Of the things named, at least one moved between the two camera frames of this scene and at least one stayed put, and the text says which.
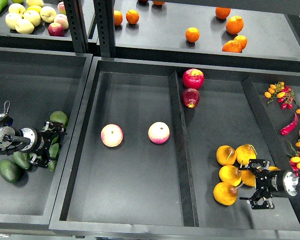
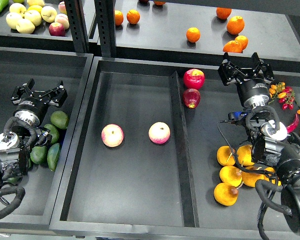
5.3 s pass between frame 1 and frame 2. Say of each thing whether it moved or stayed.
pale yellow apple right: stayed
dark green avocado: moved
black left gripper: moved
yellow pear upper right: stayed
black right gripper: moved
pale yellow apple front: stayed
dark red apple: stayed
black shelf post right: stayed
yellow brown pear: stayed
